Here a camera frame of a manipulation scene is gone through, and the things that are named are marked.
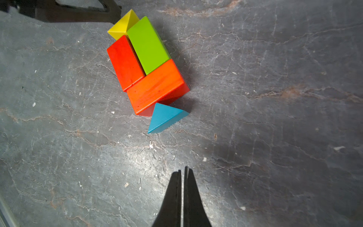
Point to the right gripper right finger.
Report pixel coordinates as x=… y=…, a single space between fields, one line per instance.
x=193 y=212

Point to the green rectangular block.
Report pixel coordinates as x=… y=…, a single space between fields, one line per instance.
x=148 y=45

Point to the yellow small block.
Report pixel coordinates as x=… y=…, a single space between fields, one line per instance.
x=123 y=25

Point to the teal small block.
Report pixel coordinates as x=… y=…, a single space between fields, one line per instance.
x=164 y=116

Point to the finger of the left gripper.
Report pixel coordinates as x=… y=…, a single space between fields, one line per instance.
x=53 y=12

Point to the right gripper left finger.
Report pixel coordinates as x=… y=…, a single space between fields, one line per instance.
x=170 y=211

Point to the red block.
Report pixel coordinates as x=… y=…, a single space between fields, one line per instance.
x=125 y=62
x=164 y=85

